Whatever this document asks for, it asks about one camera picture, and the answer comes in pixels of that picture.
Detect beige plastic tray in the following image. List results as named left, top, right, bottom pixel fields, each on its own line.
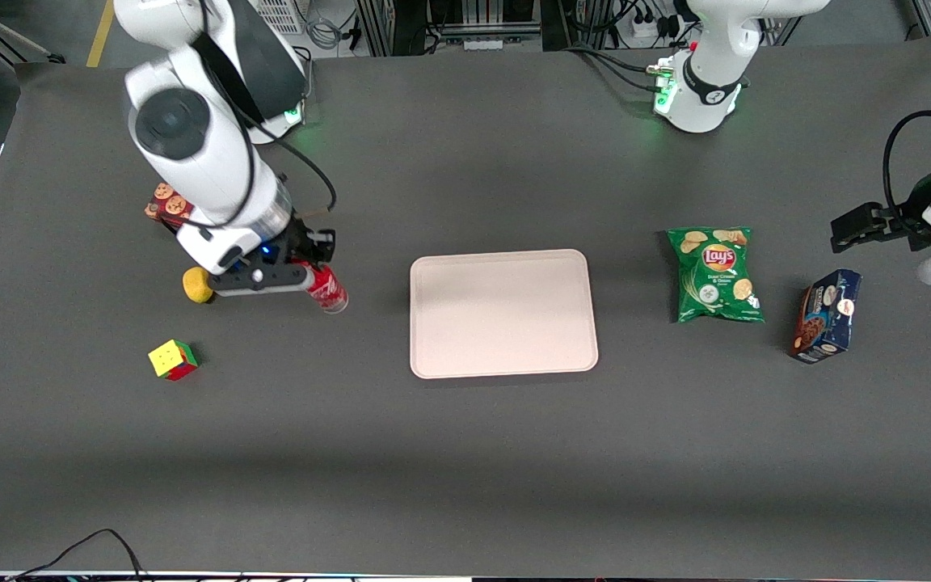
left=409, top=249, right=600, bottom=380

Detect blue chocolate cookie box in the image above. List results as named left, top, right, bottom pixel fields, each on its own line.
left=789, top=269, right=863, bottom=365

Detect yellow lemon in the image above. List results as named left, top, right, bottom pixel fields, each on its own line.
left=182, top=268, right=216, bottom=305

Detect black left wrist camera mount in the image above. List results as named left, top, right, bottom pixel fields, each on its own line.
left=886, top=166, right=931, bottom=251

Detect green Lay's chips bag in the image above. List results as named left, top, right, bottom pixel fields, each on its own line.
left=667, top=227, right=765, bottom=324

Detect black left base cables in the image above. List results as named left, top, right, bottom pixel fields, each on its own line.
left=562, top=42, right=676, bottom=91

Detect white power strip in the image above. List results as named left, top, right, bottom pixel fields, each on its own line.
left=630, top=6, right=678, bottom=43

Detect white perforated panel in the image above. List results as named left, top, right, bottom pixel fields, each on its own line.
left=259, top=0, right=306, bottom=35

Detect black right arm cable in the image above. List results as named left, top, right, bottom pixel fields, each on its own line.
left=191, top=0, right=339, bottom=229

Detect red coke bottle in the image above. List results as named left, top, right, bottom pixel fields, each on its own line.
left=302, top=263, right=350, bottom=315

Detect black cable on table edge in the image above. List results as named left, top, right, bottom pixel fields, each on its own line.
left=5, top=529, right=148, bottom=582

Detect dark grey table mat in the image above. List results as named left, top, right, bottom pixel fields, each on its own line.
left=0, top=28, right=931, bottom=580

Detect red Walkers cookie box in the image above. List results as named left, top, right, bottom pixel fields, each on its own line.
left=144, top=183, right=196, bottom=233

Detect colourful Rubik's cube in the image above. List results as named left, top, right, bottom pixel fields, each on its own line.
left=148, top=339, right=200, bottom=382

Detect grey coiled cable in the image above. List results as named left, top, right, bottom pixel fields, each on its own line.
left=304, top=12, right=347, bottom=51

